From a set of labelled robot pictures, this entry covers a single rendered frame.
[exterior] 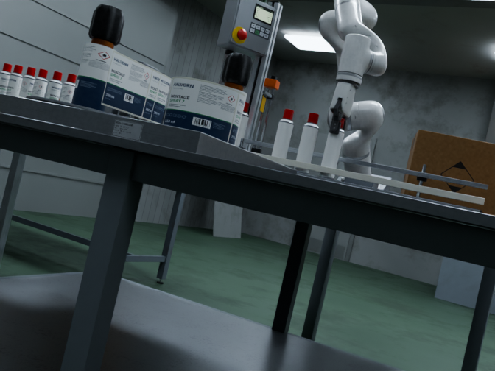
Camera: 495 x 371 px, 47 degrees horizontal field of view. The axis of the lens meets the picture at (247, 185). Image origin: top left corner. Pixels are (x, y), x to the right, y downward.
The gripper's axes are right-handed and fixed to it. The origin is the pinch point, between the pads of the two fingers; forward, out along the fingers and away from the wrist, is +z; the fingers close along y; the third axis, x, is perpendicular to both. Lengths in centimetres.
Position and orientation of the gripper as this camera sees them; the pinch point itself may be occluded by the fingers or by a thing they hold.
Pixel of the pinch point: (336, 129)
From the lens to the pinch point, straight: 191.5
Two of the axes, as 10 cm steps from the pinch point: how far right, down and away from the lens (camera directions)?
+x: 9.0, 2.0, -3.9
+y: -3.8, -1.0, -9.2
